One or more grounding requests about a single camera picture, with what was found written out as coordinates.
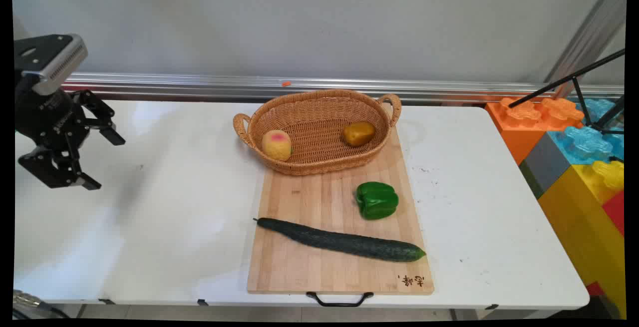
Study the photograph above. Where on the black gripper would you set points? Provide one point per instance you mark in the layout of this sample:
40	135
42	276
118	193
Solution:
45	115

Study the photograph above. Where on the yellow brown pear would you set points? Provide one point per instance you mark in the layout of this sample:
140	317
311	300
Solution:
358	133

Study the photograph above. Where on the yellow pink peach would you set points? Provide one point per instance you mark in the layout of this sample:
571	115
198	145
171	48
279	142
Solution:
277	145

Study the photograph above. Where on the woven wicker basket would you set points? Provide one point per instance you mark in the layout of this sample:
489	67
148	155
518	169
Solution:
319	132

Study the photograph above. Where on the bamboo cutting board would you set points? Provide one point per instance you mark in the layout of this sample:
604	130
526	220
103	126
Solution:
324	267

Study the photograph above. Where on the long dark green cucumber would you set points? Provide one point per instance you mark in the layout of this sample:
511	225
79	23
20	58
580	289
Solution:
344	242

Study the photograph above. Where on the green bell pepper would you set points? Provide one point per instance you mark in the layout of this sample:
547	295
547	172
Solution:
377	200

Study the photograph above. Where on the orange giant building block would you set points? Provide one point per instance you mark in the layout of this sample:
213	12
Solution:
519	122

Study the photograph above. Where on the grey giant building block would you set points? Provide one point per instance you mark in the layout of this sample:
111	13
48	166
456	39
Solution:
546	164

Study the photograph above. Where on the black tripod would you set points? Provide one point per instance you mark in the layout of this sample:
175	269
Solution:
579	85

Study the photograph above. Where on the blue giant building block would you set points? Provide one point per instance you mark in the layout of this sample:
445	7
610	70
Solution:
584	145

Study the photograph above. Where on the yellow giant building block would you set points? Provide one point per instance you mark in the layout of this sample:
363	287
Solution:
584	227

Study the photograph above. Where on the small red block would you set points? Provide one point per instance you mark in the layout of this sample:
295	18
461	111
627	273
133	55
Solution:
595	288

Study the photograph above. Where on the red giant building block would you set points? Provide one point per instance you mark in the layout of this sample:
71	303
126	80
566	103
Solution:
615	212

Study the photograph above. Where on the horizontal aluminium rail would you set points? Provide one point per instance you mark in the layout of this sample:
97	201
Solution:
449	90

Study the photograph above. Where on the slanted aluminium post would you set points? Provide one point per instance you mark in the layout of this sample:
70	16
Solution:
589	32

